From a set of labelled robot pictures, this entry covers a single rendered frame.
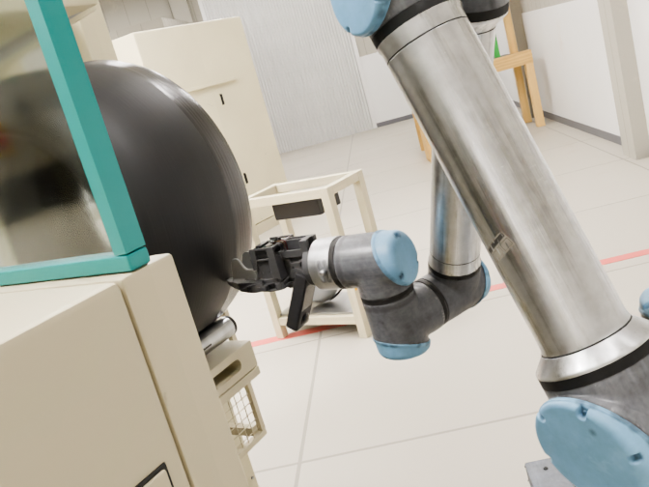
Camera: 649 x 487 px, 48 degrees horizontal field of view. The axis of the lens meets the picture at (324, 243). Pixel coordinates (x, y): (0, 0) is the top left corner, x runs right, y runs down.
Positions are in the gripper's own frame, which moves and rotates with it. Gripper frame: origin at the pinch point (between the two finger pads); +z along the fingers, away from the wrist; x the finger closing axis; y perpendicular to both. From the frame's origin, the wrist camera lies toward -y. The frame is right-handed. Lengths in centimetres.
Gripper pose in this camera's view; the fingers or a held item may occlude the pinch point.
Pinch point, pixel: (234, 283)
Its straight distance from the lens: 137.4
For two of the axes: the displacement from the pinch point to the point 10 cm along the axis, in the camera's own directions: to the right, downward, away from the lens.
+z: -8.3, 1.0, 5.5
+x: -4.9, 3.4, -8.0
